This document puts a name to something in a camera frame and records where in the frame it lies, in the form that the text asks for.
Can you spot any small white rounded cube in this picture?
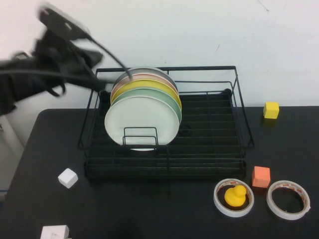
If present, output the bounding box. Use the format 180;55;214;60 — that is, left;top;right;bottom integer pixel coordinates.
57;168;79;189

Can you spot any black wire dish rack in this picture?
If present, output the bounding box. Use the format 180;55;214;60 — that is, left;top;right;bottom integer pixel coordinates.
77;66;256;180

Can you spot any yellow cube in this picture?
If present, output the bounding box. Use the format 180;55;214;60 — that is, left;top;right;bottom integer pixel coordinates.
263;101;280;120

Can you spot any black plastic drip tray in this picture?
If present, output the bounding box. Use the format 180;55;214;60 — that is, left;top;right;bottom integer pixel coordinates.
84;89;247;180

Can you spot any pink plate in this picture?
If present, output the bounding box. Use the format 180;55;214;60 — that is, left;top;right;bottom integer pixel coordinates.
110;73;180;101

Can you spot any yellow plate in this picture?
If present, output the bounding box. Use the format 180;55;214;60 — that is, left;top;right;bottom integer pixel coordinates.
110;79;182;110

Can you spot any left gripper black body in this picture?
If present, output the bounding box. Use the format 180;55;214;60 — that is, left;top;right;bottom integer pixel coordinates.
31;29;77;87

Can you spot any white round plate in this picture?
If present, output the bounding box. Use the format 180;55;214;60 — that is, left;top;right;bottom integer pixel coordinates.
104;97;180;152

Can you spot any white double-sided tape roll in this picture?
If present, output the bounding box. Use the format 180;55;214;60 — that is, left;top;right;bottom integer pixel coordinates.
266;180;312;221
213;178;255;218

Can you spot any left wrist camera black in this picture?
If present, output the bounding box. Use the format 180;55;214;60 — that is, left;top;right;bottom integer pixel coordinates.
37;3;92;41

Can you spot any yellow rubber duck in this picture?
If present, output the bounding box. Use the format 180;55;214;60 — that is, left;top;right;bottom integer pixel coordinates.
224;185;248;208

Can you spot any large white block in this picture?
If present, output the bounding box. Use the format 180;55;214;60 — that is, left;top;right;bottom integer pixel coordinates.
40;224;70;239

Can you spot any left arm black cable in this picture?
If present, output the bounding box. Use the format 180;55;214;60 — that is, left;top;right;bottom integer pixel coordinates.
0;34;134;98

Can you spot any mint green plate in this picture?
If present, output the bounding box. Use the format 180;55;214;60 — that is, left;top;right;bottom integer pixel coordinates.
111;88;183;125

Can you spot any white cabinet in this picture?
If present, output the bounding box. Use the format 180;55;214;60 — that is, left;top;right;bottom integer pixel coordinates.
0;109;25;200

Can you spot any orange cube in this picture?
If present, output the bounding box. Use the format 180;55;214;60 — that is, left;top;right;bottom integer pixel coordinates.
251;166;271;188

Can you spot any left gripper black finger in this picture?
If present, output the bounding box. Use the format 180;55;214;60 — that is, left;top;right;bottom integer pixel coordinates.
63;74;107;92
73;49;104;73

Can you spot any grey plate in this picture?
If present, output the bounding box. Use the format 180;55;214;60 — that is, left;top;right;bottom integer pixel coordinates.
113;66;179;93

